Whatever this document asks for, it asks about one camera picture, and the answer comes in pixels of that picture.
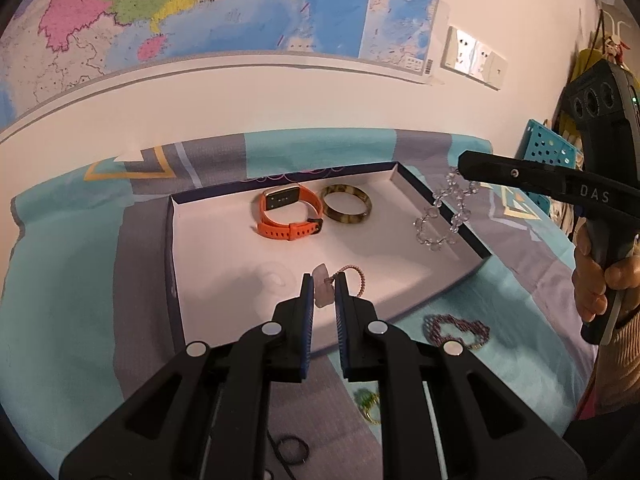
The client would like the green flower ring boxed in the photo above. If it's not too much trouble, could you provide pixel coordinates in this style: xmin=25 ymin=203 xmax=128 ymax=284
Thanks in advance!
xmin=352 ymin=388 xmax=382 ymax=426

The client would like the black ring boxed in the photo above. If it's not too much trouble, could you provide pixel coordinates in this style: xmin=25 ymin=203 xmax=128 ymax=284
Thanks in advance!
xmin=273 ymin=434 xmax=307 ymax=466

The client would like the maroon beaded bracelet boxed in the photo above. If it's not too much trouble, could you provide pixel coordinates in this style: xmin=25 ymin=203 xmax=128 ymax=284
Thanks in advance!
xmin=422 ymin=313 xmax=492 ymax=351

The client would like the pink stone ring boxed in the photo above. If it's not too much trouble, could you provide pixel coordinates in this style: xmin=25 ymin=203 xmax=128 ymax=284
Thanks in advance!
xmin=310 ymin=262 xmax=369 ymax=309

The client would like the clear crystal bead bracelet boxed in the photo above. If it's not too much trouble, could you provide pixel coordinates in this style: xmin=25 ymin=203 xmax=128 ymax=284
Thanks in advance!
xmin=412 ymin=167 xmax=483 ymax=253

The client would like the tortoiseshell bangle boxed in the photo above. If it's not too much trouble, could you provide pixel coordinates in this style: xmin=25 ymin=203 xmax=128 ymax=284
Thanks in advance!
xmin=320 ymin=183 xmax=372 ymax=224

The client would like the orange smart watch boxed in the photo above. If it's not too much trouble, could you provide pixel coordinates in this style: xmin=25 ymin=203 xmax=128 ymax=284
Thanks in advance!
xmin=256 ymin=184 xmax=323 ymax=242

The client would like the right hand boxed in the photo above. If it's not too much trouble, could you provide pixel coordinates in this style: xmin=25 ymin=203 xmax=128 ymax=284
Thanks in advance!
xmin=572 ymin=223 xmax=640 ymax=323

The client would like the yellow garment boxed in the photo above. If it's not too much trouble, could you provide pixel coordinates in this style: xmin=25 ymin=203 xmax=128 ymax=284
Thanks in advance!
xmin=568 ymin=48 xmax=616 ymax=82

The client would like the blue perforated basket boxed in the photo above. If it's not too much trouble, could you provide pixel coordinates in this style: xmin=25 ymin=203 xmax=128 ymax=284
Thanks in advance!
xmin=514 ymin=118 xmax=582 ymax=212

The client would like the teal grey bed sheet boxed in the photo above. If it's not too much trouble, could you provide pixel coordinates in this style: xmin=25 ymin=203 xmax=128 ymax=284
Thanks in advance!
xmin=1 ymin=129 xmax=596 ymax=474

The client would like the dark blue tray box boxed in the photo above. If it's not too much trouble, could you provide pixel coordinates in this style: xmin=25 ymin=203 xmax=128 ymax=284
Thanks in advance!
xmin=165 ymin=162 xmax=490 ymax=350

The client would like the white wall socket panel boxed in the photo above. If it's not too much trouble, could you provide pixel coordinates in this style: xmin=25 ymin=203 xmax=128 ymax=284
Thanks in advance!
xmin=440 ymin=26 xmax=508 ymax=90

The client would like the colourful wall map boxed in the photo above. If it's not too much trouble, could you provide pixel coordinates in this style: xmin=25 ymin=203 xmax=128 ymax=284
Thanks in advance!
xmin=1 ymin=0 xmax=439 ymax=126

